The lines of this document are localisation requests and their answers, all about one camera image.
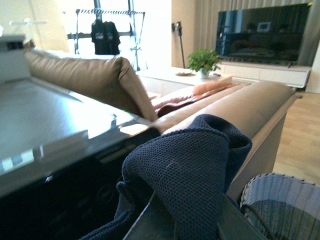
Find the black t-shirt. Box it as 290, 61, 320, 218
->
103, 21, 121, 55
90, 19, 107, 55

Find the cordless stick vacuum cleaner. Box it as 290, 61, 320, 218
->
171, 21, 186, 69

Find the blue woven laundry basket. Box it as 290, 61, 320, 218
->
240, 173, 320, 240

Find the shallow beige plate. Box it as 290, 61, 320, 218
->
175, 72, 192, 77

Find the pink cushion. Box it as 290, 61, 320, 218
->
151, 81, 239, 117

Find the metal clothes drying rack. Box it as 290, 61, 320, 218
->
67, 7, 145, 71

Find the dark navy knit garment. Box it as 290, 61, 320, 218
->
85, 114, 253, 240

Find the green potted plant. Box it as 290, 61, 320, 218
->
187, 48, 221, 79

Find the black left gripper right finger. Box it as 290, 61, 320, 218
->
217, 194, 267, 240

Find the black t-shirt left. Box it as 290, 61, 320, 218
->
90, 19, 107, 55

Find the white tv cabinet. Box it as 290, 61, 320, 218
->
217, 61, 311, 89

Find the grey front-load washing machine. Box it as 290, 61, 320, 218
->
0, 78, 160, 240

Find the beige leather sofa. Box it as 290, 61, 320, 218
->
24, 47, 298, 200

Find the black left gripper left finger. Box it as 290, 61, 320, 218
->
124, 193, 178, 240

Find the black t-shirt right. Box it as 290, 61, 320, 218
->
103, 21, 121, 55

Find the white coffee table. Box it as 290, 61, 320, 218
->
136, 68, 251, 97

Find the large flat screen television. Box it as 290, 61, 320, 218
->
215, 3, 311, 65

